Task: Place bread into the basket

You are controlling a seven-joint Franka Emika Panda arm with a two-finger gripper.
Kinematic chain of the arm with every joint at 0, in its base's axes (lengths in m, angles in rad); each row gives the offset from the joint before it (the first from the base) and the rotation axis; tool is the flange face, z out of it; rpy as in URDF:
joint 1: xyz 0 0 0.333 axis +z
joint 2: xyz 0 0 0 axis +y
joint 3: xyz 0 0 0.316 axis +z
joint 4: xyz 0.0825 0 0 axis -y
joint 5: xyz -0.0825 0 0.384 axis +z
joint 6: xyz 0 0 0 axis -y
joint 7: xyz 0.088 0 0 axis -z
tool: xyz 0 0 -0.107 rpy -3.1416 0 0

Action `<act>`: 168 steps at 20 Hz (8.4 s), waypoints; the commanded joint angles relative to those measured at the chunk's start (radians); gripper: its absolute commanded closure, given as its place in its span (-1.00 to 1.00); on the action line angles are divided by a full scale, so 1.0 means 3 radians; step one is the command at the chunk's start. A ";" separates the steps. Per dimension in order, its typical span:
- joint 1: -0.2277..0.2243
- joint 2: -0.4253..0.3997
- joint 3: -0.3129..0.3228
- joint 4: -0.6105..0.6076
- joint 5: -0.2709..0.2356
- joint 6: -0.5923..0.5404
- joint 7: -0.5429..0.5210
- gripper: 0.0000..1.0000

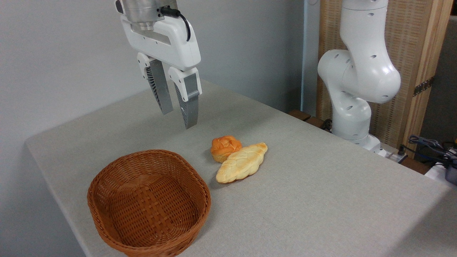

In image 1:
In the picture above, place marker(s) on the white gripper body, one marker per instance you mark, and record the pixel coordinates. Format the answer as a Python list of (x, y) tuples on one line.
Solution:
[(167, 41)]

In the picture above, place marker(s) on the dark metal hinge strip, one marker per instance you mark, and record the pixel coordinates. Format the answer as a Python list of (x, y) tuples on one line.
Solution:
[(423, 86)]

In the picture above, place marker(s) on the brown wooden block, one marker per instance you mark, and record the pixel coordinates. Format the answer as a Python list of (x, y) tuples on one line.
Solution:
[(299, 114), (315, 122)]

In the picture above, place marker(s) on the pale blue wall conduit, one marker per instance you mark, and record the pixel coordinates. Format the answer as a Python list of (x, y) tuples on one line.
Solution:
[(304, 53)]

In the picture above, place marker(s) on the round orange bread bun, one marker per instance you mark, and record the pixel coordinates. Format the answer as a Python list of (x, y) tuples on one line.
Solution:
[(224, 145)]

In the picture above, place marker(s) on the braided oblong bread loaf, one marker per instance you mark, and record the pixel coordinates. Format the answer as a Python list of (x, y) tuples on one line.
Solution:
[(242, 162)]

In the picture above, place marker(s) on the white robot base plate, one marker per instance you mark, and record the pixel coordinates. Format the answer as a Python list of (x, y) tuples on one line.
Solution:
[(387, 151)]

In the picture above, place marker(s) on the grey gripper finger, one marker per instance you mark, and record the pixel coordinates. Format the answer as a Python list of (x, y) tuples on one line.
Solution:
[(189, 100), (159, 85)]

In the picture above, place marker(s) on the brown woven wicker basket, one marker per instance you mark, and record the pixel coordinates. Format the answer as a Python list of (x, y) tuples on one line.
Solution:
[(150, 203)]

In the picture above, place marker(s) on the wooden framed rattan screen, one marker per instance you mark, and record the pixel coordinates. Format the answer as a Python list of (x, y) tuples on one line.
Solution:
[(412, 39)]

